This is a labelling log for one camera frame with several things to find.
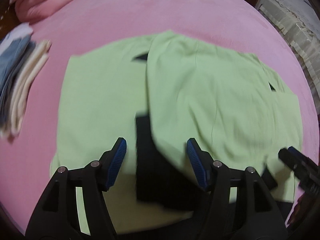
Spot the pink bed sheet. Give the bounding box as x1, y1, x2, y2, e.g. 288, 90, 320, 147
1, 0, 319, 232

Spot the cream lace bedside cover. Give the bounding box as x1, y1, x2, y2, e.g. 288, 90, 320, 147
259, 0, 319, 95

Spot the green and black hooded jacket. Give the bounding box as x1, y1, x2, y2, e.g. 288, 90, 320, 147
50, 31, 303, 233

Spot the folded white garment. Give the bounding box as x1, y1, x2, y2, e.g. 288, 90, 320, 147
1, 23, 33, 48

